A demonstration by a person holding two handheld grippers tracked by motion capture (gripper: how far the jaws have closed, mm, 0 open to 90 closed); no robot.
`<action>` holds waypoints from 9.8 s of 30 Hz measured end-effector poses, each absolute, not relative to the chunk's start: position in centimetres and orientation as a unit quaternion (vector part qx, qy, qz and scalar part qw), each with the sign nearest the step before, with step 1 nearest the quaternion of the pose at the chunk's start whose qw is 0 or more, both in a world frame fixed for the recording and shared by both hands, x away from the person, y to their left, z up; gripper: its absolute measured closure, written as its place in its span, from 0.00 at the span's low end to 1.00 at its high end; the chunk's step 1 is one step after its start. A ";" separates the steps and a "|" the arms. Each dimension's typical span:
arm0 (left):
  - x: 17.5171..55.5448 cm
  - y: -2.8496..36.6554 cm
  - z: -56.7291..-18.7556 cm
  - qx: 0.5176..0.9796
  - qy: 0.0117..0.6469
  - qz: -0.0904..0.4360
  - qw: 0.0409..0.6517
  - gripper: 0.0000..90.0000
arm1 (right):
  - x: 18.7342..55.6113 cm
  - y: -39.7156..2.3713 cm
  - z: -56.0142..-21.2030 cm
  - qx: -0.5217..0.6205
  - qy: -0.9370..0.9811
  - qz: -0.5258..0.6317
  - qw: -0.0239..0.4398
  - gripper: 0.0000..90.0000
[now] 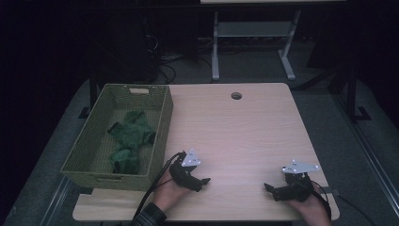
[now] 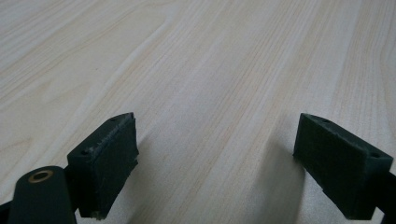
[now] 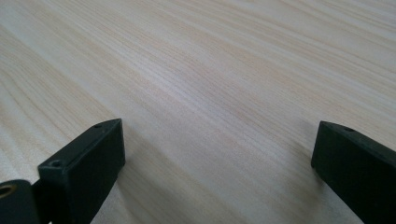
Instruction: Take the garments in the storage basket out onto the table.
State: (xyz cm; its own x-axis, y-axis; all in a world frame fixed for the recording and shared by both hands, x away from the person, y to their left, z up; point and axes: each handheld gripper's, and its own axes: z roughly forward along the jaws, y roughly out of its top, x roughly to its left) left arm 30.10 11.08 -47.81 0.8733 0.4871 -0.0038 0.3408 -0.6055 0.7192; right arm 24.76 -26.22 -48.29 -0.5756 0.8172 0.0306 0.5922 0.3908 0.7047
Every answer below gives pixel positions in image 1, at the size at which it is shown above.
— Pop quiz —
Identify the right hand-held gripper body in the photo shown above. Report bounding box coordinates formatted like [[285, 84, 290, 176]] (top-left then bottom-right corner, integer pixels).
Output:
[[280, 158, 321, 202]]

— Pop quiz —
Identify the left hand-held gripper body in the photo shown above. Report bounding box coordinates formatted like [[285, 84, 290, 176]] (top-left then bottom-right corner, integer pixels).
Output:
[[168, 148, 202, 190]]

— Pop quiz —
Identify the green fuzzy cloth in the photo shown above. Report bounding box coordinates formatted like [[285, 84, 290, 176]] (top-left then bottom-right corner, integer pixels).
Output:
[[106, 109, 157, 175]]

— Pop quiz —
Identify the green woven basket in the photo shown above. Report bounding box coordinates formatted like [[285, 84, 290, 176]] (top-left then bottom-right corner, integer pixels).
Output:
[[60, 83, 174, 192]]

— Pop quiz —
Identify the person's left hand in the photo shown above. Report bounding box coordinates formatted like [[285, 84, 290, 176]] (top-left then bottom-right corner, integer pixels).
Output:
[[152, 174, 191, 213]]

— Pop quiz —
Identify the person's right hand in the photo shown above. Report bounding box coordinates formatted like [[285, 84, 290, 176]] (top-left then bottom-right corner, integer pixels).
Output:
[[286, 185, 332, 226]]

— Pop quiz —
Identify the grey metal stand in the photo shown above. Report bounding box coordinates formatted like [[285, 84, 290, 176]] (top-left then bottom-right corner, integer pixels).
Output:
[[211, 8, 302, 83]]

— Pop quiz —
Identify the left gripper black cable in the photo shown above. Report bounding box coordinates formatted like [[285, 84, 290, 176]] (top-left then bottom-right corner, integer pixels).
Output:
[[133, 152, 186, 222]]

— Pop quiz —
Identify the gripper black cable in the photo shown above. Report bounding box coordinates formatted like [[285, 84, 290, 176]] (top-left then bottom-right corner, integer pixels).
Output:
[[309, 180, 333, 220], [133, 152, 186, 222]]

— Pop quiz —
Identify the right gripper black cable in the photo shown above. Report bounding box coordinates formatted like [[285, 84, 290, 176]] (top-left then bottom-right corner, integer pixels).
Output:
[[309, 180, 333, 220]]

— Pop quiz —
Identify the grey strap on table edge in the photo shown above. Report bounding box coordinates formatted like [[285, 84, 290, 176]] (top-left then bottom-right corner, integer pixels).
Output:
[[316, 186, 342, 196]]

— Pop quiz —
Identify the thin black floor cable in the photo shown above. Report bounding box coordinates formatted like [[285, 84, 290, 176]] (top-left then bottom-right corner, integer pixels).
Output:
[[337, 194, 379, 226]]

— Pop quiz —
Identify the tangle of black floor cables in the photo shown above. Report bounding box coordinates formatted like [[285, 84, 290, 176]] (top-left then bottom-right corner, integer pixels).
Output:
[[143, 33, 215, 85]]

